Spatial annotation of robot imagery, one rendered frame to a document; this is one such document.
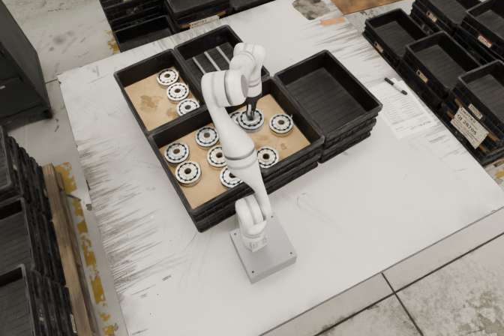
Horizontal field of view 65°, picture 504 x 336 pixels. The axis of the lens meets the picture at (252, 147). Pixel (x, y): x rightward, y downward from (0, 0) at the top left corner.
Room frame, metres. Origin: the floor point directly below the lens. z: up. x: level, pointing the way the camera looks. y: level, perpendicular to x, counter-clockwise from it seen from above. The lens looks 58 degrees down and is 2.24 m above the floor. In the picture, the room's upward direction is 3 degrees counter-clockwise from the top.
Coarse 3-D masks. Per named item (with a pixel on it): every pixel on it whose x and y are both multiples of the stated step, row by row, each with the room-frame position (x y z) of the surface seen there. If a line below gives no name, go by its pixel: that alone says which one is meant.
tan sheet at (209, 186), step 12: (192, 132) 0.97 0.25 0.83; (168, 144) 0.92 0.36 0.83; (192, 144) 0.91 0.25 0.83; (192, 156) 0.85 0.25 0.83; (204, 156) 0.84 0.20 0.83; (204, 168) 0.79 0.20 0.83; (204, 180) 0.73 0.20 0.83; (216, 180) 0.73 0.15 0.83; (192, 192) 0.68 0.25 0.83; (204, 192) 0.68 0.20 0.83; (216, 192) 0.68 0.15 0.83; (192, 204) 0.63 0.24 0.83
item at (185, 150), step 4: (172, 144) 0.89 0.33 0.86; (176, 144) 0.89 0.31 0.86; (180, 144) 0.89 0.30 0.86; (184, 144) 0.89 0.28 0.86; (168, 148) 0.87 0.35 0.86; (184, 148) 0.87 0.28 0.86; (188, 148) 0.87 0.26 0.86; (164, 152) 0.85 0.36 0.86; (168, 152) 0.85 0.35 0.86; (184, 152) 0.85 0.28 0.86; (188, 152) 0.85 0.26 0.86; (168, 156) 0.84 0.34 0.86; (172, 156) 0.83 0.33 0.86; (180, 156) 0.83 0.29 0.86; (184, 156) 0.83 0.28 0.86; (168, 160) 0.82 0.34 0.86; (172, 160) 0.81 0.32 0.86; (176, 160) 0.81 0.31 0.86; (180, 160) 0.81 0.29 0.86
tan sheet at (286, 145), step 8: (256, 104) 1.10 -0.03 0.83; (264, 104) 1.10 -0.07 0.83; (272, 104) 1.10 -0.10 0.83; (264, 112) 1.05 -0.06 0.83; (272, 112) 1.05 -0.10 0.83; (280, 112) 1.05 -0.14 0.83; (264, 128) 0.97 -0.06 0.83; (296, 128) 0.96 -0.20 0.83; (256, 136) 0.93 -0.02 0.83; (264, 136) 0.92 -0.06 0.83; (272, 136) 0.92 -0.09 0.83; (280, 136) 0.92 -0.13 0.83; (288, 136) 0.92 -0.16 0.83; (296, 136) 0.92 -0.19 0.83; (256, 144) 0.89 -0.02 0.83; (264, 144) 0.89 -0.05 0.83; (272, 144) 0.88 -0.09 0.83; (280, 144) 0.88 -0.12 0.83; (288, 144) 0.88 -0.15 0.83; (296, 144) 0.88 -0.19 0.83; (304, 144) 0.88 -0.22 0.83; (280, 152) 0.84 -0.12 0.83; (288, 152) 0.84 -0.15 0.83
